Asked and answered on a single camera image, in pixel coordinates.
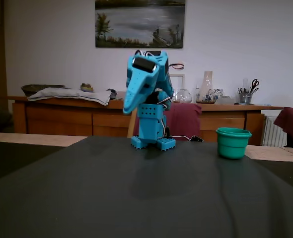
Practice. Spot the dark shallow bowl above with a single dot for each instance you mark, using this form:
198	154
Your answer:
39	88

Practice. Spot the round glass vase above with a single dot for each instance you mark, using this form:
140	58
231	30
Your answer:
184	96

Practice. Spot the green plastic cup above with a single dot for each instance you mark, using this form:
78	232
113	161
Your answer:
233	145

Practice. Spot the small ceramic jar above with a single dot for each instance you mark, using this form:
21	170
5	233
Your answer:
87	87

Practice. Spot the black controller board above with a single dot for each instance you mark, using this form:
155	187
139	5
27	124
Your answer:
197	139

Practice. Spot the glass dish with blue items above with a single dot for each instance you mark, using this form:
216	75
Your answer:
206	98

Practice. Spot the wooden sideboard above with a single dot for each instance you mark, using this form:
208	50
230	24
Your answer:
62	119

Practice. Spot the white radiator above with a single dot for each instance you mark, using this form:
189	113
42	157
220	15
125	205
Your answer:
273	132

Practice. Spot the lake landscape painting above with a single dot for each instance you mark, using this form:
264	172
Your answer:
131	22

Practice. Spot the folded grey cloth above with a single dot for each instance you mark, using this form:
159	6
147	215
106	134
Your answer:
69	95

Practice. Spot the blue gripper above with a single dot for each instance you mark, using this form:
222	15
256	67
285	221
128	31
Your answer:
139	76

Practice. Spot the tall white vase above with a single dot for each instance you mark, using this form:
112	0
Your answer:
208	79

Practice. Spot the white photo frame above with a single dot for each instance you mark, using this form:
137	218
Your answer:
178	75

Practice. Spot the grey table mat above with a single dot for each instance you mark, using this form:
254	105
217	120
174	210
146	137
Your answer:
136	193

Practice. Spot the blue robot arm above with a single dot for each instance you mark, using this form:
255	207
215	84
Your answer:
149	124

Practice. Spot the blue white cup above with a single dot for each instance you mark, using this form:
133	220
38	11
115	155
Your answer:
219	93

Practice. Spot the grey pen holder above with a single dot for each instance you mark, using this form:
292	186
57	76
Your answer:
245	98

